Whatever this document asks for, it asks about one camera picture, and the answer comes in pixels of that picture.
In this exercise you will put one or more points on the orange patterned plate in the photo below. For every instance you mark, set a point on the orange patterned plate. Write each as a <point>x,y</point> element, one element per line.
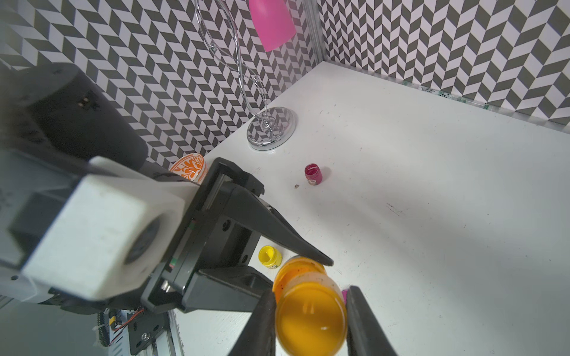
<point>193,167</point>

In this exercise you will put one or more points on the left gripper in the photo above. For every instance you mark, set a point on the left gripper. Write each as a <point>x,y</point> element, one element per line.
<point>206,265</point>

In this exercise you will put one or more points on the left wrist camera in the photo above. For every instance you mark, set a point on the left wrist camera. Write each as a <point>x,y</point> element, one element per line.
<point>94,230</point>

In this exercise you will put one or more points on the pink plastic wine glass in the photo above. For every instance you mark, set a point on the pink plastic wine glass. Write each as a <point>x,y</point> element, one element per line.
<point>273,22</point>

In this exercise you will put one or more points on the orange paint jar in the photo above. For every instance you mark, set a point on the orange paint jar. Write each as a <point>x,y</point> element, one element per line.
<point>293,268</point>

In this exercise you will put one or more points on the magenta jar lid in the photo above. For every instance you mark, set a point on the magenta jar lid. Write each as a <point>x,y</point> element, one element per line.
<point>344,293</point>

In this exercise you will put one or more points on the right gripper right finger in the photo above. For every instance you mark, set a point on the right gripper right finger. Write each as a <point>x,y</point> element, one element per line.
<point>365,336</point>

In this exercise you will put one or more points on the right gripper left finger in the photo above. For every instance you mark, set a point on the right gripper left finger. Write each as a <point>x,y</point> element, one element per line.
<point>258,336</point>

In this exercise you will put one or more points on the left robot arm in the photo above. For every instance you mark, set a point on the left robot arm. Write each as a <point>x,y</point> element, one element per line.
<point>58,110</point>

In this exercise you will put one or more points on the chrome wire glass rack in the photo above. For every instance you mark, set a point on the chrome wire glass rack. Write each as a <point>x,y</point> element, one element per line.
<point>269,127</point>

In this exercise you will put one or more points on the magenta paint jar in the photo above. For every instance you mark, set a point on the magenta paint jar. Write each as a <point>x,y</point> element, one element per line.
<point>313,174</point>

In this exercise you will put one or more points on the yellow paint jar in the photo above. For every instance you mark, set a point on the yellow paint jar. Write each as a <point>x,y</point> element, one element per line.
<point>270,257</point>

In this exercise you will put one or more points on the orange jar lid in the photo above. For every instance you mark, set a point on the orange jar lid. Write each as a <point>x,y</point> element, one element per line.
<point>311,316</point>

